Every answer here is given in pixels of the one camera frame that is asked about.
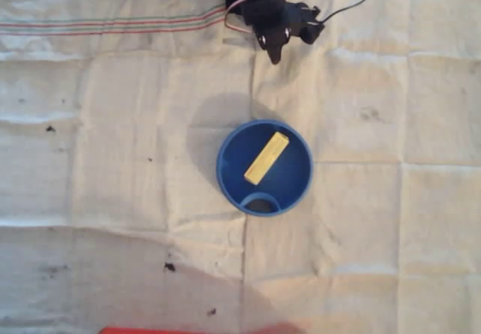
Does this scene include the white red gripper servo wire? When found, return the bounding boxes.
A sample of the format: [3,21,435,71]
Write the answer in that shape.
[224,0,261,37]

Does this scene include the white cloth with coloured stripes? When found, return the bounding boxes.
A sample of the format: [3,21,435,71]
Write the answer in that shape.
[0,0,481,334]

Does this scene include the yellow rectangular block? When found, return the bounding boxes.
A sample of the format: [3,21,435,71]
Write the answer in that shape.
[243,131,291,185]

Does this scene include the red flat object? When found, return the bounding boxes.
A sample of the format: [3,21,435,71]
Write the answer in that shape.
[99,325,301,334]

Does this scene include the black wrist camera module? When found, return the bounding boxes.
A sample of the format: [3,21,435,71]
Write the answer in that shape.
[292,2,326,46]

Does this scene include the blue plastic cup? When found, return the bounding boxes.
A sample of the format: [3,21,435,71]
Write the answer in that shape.
[215,119,314,218]

